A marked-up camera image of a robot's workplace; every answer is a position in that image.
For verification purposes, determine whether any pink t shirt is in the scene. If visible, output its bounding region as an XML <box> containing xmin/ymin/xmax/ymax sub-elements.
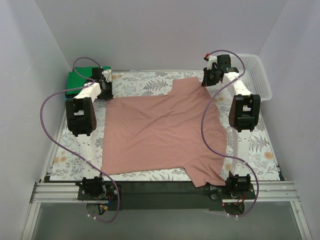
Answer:
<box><xmin>101</xmin><ymin>77</ymin><xmax>228</xmax><ymax>187</ymax></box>

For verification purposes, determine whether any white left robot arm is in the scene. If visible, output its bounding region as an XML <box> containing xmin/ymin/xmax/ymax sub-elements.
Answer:
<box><xmin>65</xmin><ymin>67</ymin><xmax>113</xmax><ymax>200</ymax></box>

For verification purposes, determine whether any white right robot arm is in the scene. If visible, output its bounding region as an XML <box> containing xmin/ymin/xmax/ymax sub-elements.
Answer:
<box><xmin>201</xmin><ymin>53</ymin><xmax>261</xmax><ymax>199</ymax></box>

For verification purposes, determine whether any green folded t shirt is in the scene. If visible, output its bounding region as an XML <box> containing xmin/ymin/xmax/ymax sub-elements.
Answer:
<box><xmin>65</xmin><ymin>66</ymin><xmax>112</xmax><ymax>92</ymax></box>

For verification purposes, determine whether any dark folded t shirt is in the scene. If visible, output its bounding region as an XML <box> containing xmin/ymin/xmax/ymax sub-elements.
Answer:
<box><xmin>65</xmin><ymin>91</ymin><xmax>77</xmax><ymax>99</ymax></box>

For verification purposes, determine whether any white plastic basket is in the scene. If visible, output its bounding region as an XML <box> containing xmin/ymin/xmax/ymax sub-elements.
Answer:
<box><xmin>221</xmin><ymin>53</ymin><xmax>273</xmax><ymax>102</ymax></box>

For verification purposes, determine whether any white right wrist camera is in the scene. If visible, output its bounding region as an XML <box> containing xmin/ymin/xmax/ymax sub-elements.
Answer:
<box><xmin>203</xmin><ymin>53</ymin><xmax>217</xmax><ymax>70</ymax></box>

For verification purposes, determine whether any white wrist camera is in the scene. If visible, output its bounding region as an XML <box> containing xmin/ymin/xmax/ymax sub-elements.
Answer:
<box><xmin>203</xmin><ymin>53</ymin><xmax>217</xmax><ymax>70</ymax></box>
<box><xmin>102</xmin><ymin>69</ymin><xmax>112</xmax><ymax>83</ymax></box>

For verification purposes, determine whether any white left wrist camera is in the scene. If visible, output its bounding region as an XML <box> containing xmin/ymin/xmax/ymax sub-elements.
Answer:
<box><xmin>102</xmin><ymin>69</ymin><xmax>112</xmax><ymax>83</ymax></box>

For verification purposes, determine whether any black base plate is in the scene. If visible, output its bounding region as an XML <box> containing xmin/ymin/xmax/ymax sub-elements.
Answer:
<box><xmin>76</xmin><ymin>179</ymin><xmax>256</xmax><ymax>212</ymax></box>

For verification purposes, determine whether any aluminium frame rail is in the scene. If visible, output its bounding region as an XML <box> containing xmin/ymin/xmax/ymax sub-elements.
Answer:
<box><xmin>22</xmin><ymin>181</ymin><xmax>312</xmax><ymax>240</ymax></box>

